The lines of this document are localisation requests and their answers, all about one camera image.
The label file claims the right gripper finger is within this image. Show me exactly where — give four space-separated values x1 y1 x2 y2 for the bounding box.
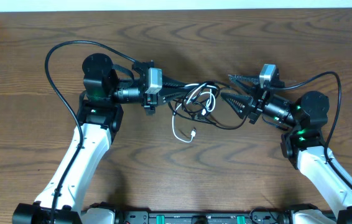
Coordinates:
228 75 261 95
221 93 253 119

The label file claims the right camera cable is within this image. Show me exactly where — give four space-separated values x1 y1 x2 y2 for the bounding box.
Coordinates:
269 71 352 209

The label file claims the white cable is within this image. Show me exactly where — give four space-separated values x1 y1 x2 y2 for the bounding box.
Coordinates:
172 83 219 144

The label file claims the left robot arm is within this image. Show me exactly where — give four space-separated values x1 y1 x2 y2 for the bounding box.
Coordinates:
12 53 194 223

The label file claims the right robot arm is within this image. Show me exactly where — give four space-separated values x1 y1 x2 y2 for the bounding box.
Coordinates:
221 71 352 223

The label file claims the left camera cable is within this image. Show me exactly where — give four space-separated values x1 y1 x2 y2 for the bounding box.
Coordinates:
44 40 138 224

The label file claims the camera cable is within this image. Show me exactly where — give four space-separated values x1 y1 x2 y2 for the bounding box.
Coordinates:
269 71 352 209
44 40 138 224

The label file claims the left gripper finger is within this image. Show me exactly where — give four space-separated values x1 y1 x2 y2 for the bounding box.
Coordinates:
162 75 187 89
159 88 190 105

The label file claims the black cable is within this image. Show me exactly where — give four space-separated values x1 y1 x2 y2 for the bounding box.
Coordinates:
167 80 250 131

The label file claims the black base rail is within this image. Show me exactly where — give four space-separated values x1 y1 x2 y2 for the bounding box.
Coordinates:
82 202 338 224

